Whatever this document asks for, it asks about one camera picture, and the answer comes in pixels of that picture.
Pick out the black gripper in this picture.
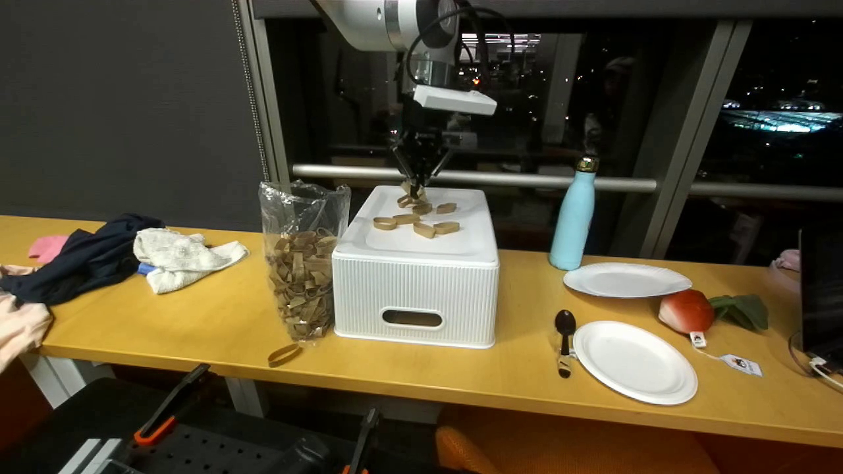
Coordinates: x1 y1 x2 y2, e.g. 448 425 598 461
389 111 468 194

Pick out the clear packet of rubber bands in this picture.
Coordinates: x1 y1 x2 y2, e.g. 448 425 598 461
255 179 352 344

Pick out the silver metal handrail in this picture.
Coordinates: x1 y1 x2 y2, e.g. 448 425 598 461
289 159 843 204

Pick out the white plastic storage box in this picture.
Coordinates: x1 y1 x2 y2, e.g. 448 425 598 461
330 180 502 350

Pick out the light blue water bottle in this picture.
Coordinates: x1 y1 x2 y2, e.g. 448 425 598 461
548 155 598 274

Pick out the black plastic spoon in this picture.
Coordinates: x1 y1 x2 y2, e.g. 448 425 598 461
552 307 580 381

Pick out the white paper plate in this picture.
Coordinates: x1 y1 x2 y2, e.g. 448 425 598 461
571 319 700 408
562 261 696 302

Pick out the white crumpled cloth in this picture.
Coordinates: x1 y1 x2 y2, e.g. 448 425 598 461
132 225 249 296

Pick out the red strawberry plush toy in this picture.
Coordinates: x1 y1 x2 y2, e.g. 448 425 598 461
656 287 716 337

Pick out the orange chair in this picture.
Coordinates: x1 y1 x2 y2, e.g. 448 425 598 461
431 416 722 474

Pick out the black perforated board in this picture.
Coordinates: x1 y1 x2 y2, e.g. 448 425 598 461
0 375 442 474

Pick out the navy blue cloth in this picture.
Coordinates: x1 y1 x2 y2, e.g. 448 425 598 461
0 211 166 307

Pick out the pale pink object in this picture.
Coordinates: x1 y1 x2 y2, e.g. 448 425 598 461
767 248 804 291

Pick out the pink sticky note pad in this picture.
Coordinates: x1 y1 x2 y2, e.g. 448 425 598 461
26 232 73 265

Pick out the pale pink cloth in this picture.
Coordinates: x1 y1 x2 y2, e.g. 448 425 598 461
0 261 54 373

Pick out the reddish brown chair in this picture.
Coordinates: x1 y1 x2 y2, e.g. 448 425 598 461
0 356 52 458

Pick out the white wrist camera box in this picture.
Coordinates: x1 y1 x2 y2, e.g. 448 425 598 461
411 80 501 117

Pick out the grey window frame post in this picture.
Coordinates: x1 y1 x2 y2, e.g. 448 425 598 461
638 18 757 257
230 0 296 187

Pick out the black clamp with orange handle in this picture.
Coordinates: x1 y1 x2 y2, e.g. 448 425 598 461
339 404 385 474
128 360 214 449

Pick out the white tag with string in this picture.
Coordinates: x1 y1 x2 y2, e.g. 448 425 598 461
687 329 763 379

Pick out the white cable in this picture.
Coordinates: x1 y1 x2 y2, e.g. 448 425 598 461
786 338 843 392

